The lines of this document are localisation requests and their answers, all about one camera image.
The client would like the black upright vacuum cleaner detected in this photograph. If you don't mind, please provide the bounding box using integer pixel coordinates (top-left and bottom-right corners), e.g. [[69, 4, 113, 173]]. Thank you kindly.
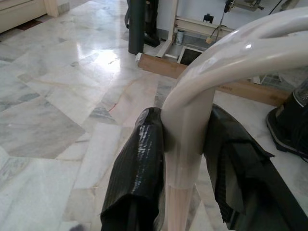
[[124, 0, 161, 48]]

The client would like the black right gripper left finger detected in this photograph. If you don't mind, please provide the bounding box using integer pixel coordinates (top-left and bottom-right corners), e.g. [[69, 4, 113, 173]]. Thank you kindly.
[[99, 107, 168, 231]]

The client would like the white table frame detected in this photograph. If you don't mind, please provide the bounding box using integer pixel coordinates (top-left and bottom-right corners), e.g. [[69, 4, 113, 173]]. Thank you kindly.
[[155, 0, 235, 64]]

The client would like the dark grey cylinder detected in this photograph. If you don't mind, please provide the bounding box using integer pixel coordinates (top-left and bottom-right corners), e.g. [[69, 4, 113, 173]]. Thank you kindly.
[[127, 0, 145, 55]]

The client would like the black floor appliance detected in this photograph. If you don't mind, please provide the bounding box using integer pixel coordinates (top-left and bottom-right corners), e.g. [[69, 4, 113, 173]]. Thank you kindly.
[[266, 80, 308, 159]]

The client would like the silver metal machine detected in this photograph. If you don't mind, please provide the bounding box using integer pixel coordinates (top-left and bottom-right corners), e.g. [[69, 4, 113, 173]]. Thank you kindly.
[[227, 0, 265, 12]]

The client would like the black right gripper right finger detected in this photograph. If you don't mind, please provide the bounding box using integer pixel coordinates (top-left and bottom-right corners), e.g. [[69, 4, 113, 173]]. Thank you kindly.
[[203, 103, 308, 231]]

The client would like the white framed black panel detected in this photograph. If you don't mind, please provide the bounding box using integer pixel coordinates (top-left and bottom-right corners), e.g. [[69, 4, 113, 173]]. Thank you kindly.
[[178, 45, 205, 67]]

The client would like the cream cabinet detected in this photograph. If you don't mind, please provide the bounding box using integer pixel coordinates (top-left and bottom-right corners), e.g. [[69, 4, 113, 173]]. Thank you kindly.
[[0, 0, 60, 34]]

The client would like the cream long-handled dustpan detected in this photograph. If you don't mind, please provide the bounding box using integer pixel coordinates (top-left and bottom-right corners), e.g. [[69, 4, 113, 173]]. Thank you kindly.
[[158, 6, 308, 231]]

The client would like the white can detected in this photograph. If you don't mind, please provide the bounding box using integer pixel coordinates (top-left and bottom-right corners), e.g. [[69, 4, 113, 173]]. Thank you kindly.
[[176, 29, 186, 45]]

